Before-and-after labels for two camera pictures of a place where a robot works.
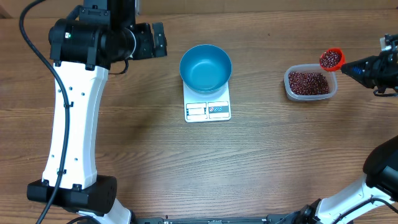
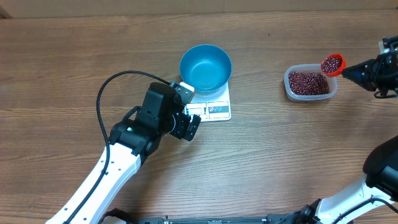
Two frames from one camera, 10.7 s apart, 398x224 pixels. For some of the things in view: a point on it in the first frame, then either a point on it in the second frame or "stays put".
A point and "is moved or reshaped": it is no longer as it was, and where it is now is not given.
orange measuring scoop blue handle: x=341 y=62 is moved or reshaped
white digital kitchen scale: x=200 y=107 stays put
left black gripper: x=143 y=35 → x=180 y=129
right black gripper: x=370 y=78 stays put
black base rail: x=241 y=219 stays put
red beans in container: x=308 y=83 stays put
